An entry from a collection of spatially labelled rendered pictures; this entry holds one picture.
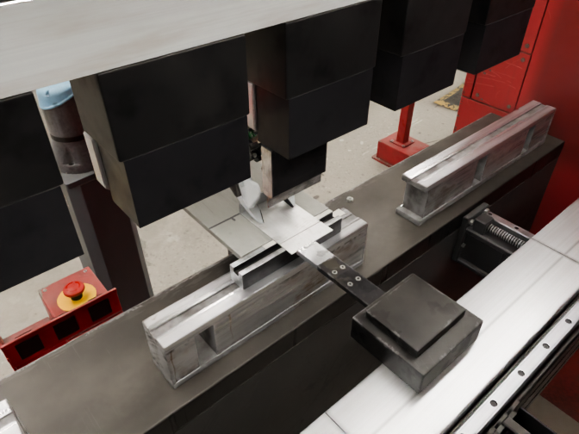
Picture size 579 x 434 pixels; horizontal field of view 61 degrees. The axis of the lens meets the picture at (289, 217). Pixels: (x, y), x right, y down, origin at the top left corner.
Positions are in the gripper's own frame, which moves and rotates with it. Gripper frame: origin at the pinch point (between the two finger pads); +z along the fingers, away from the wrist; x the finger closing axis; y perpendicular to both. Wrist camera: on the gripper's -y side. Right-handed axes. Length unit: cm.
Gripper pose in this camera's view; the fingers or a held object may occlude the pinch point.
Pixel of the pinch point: (272, 208)
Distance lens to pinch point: 80.3
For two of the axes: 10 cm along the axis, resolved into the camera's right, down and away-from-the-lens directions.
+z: 4.2, 9.0, 0.9
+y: 5.0, -1.5, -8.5
